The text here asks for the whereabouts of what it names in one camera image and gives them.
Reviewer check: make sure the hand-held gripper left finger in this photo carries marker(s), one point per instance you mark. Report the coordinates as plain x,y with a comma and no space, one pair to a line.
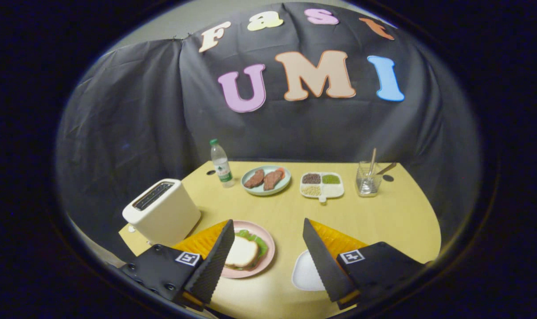
213,266

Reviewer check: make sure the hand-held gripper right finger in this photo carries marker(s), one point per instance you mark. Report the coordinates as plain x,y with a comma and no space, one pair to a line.
326,266

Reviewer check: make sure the toast bread slice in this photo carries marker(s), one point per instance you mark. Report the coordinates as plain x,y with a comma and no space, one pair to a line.
241,251
239,268

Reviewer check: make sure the green lettuce leaf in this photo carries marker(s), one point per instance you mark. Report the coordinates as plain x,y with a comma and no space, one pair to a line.
260,243

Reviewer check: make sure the white plate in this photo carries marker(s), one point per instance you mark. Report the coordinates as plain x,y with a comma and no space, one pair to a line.
306,274

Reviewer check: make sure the pink plate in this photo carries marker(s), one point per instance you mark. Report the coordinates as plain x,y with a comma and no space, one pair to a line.
269,246

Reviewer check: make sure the white toaster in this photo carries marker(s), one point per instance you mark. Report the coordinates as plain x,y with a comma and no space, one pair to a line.
166,217

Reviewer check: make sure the white divided dish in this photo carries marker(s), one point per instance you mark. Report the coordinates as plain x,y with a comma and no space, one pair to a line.
332,190

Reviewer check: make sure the pile of yellow soybeans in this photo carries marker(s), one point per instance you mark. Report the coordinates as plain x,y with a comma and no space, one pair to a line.
311,190

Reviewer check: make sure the pale green oval plate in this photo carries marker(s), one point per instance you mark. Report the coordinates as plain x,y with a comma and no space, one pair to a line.
250,189

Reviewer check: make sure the pile of green beans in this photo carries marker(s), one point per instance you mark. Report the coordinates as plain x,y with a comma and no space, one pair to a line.
331,179

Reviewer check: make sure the pile of dark red beans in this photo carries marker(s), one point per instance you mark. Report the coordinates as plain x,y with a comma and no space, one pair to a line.
311,178

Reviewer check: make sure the brown meat patty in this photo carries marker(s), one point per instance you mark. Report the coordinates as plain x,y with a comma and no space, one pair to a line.
254,178
272,180

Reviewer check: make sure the clear plastic water bottle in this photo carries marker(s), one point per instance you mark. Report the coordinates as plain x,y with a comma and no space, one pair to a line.
222,168

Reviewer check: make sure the orange carrot slice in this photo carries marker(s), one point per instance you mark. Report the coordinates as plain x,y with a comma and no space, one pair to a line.
281,171

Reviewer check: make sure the black backdrop cloth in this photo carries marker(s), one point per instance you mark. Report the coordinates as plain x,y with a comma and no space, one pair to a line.
139,124

